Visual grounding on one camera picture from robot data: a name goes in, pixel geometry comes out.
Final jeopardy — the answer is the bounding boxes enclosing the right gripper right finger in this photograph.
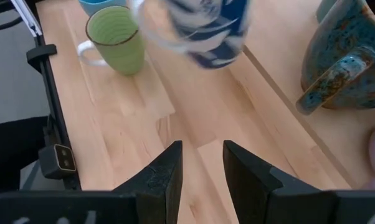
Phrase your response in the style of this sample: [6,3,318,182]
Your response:
[222,139,338,224]

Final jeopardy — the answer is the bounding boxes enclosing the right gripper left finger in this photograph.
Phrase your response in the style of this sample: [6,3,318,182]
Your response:
[112,139,184,224]

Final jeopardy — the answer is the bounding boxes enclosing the green ribbed mug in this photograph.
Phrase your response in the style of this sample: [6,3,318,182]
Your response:
[77,5,146,77]

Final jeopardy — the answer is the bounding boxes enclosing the teal brown glazed mug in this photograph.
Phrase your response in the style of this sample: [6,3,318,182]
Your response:
[295,0,375,116]

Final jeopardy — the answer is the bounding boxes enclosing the white blue patterned mug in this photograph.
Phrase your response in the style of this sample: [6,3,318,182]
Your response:
[130,0,251,70]

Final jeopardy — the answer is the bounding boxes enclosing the large black object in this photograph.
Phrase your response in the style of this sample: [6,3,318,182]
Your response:
[0,116,49,195]

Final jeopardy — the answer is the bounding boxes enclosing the white aluminium strip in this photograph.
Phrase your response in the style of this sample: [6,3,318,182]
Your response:
[9,0,44,39]

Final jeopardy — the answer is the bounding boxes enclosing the black table-level camera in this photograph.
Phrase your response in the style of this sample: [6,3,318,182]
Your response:
[38,143,77,181]

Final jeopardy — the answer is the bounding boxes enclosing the black cable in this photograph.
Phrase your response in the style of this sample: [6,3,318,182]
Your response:
[0,15,24,34]

